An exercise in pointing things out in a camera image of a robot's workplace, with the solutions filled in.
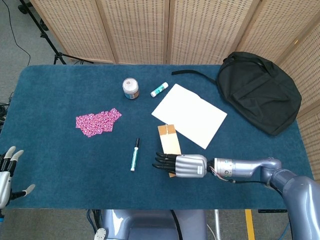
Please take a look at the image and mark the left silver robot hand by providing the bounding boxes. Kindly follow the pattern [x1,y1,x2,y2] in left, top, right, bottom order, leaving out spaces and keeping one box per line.
[0,146,36,210]

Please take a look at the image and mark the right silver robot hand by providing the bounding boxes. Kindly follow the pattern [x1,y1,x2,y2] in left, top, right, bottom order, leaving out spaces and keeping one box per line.
[151,151,209,179]

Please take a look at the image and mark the brown cardboard strip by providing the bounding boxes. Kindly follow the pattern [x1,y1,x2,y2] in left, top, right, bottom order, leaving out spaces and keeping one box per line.
[157,123,183,179]

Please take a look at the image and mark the white book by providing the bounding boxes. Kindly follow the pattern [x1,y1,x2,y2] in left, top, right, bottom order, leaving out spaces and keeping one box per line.
[151,83,228,150]

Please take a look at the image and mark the green marker black cap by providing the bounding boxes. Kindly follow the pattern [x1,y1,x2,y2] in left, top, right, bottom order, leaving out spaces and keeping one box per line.
[129,137,141,172]

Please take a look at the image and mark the blue-grey robot torso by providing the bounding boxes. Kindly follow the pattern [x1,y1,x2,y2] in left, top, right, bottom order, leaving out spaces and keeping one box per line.
[93,209,208,240]

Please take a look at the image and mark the blue carpet table cover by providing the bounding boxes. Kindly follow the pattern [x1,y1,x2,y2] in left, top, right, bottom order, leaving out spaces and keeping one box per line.
[0,64,316,211]

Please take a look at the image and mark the green and white glue stick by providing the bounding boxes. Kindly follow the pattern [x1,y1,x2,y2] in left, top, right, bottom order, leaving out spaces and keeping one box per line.
[150,81,169,98]

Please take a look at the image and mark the peanut butter jar white lid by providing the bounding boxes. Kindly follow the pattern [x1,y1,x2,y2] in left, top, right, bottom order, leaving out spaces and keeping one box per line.
[122,77,140,100]

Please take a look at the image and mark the black backpack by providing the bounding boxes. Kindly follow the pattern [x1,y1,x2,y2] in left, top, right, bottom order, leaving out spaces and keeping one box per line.
[171,51,303,137]

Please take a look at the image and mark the pink patterned paper pieces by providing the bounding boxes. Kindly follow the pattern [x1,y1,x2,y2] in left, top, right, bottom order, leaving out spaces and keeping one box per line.
[75,107,123,138]

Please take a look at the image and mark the black tripod stand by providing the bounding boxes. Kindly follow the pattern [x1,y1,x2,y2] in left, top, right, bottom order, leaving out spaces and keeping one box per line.
[18,0,95,65]

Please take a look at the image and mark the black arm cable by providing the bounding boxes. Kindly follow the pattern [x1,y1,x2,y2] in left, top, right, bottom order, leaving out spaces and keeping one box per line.
[226,177,267,185]

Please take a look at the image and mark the black cable bundle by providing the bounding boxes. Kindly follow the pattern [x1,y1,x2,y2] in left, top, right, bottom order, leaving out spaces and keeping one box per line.
[0,91,15,133]

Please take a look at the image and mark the thin black floor cable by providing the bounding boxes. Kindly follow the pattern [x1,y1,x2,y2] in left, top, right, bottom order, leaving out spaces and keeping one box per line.
[1,0,31,66]

